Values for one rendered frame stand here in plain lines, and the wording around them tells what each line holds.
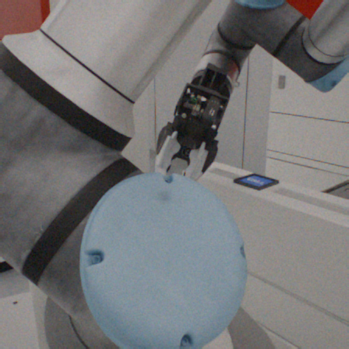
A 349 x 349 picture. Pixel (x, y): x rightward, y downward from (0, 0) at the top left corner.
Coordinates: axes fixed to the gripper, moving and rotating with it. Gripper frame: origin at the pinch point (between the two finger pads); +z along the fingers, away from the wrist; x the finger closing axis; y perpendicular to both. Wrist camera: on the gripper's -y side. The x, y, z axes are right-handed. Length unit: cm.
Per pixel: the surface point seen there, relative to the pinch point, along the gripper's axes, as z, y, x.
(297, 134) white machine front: -61, -42, 29
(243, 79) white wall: -225, -170, 13
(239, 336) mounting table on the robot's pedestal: 15.7, -3.9, 16.1
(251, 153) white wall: -187, -208, 42
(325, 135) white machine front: -59, -36, 35
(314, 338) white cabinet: 9.9, -10.0, 28.7
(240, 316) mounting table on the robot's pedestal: 12.3, -6.4, 16.1
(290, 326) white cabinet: 8.6, -12.5, 25.8
